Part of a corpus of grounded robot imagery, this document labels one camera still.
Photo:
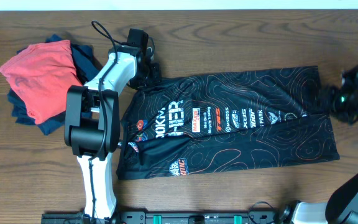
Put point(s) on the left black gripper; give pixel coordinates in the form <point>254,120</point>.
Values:
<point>156,78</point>

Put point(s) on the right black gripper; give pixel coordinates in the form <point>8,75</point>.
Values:
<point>325,96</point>

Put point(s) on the folded red shirt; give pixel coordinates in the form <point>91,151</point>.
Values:
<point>41,75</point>

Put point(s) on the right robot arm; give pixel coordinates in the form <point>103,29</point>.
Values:
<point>342,206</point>

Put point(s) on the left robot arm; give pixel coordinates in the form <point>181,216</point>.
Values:
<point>92,127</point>

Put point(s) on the black printed cycling jersey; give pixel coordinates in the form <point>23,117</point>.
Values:
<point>223,122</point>

